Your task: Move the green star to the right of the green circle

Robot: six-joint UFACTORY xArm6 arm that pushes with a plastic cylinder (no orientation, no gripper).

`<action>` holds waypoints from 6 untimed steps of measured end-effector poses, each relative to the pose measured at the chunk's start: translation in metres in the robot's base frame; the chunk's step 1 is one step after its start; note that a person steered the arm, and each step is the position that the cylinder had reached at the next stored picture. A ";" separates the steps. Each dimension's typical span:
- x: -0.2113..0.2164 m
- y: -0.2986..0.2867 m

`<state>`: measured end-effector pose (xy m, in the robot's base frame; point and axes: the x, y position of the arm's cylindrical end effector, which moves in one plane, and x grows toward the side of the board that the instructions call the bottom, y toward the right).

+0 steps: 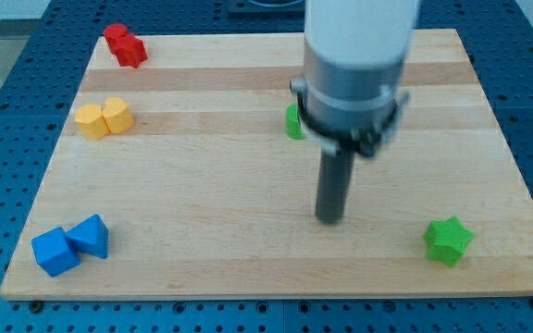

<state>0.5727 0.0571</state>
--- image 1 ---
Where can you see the blue cube block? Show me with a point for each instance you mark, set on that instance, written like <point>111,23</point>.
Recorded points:
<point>53,252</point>

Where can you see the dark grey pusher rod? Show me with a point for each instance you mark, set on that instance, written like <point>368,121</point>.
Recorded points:
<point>335,171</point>

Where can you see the red cylinder block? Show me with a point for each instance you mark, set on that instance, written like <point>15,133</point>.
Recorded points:
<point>112,33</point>

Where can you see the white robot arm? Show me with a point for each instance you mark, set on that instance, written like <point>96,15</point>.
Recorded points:
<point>354,52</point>

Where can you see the wooden board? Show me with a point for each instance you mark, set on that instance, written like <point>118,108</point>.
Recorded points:
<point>206,197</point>

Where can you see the yellow hexagon block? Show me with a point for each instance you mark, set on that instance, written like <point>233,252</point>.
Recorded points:
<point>90,121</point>

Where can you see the green star block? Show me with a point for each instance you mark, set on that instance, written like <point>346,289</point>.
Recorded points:
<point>447,240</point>

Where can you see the green cylinder block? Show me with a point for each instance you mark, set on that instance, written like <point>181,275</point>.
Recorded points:
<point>293,125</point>

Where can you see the red star block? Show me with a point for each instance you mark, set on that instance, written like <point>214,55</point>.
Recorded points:
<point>130,51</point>

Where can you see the yellow heart block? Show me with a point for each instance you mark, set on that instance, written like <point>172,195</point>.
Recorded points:
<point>117,115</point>

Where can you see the blue triangle block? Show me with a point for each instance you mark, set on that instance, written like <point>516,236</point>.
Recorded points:
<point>90,237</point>

